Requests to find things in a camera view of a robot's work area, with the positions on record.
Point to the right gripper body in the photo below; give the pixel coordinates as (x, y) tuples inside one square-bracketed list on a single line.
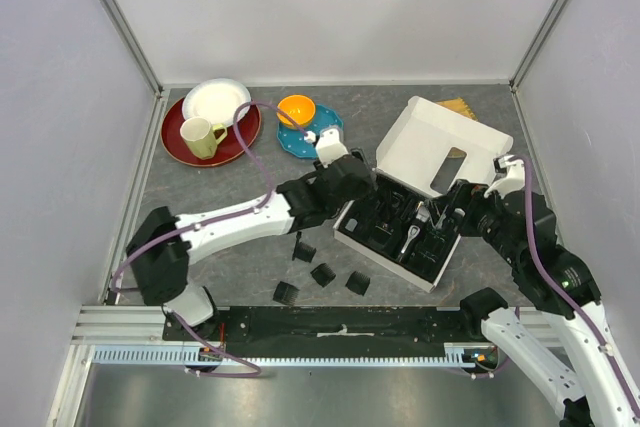
[(482, 215)]

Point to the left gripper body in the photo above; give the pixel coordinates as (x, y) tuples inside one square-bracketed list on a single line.
[(367, 188)]

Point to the black comb attachment with brush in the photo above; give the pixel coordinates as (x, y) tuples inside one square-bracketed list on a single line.
[(303, 251)]

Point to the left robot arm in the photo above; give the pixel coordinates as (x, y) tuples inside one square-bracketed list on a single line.
[(165, 246)]

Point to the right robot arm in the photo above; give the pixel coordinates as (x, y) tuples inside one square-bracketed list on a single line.
[(595, 388)]

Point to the grey hair clipper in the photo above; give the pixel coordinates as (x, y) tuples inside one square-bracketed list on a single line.
[(421, 220)]

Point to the black plastic tray insert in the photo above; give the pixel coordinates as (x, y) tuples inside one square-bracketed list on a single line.
[(383, 220)]

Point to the white cardboard box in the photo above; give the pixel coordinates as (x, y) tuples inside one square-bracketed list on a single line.
[(428, 142)]

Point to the blue dotted plate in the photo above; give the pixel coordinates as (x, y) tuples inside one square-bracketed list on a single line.
[(292, 140)]

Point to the orange bowl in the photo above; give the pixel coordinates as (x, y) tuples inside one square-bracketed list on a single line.
[(300, 108)]

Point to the black comb attachment middle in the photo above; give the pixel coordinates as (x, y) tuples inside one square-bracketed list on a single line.
[(323, 275)]

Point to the black comb attachment right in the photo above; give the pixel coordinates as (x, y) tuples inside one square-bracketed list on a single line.
[(358, 283)]

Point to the black comb attachment front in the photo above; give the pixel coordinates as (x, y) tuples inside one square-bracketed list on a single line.
[(285, 294)]

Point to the white paper plate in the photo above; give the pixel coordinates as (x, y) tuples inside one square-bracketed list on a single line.
[(217, 101)]

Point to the cream mug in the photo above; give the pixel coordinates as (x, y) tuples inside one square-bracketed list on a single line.
[(202, 137)]

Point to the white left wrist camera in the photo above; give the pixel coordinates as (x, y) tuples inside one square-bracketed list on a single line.
[(328, 144)]

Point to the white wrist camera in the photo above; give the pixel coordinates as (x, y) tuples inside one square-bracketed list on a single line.
[(328, 144), (512, 176)]

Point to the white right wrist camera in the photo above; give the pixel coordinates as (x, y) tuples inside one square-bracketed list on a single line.
[(512, 176)]

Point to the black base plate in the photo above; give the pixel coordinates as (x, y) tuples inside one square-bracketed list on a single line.
[(337, 331)]

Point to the right aluminium frame post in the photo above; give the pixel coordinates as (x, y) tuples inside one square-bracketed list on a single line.
[(537, 43)]

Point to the aluminium frame post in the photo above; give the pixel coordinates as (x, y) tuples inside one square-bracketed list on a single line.
[(537, 43), (126, 34)]

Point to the left aluminium frame post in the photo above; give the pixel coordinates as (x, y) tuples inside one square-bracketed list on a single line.
[(126, 34)]

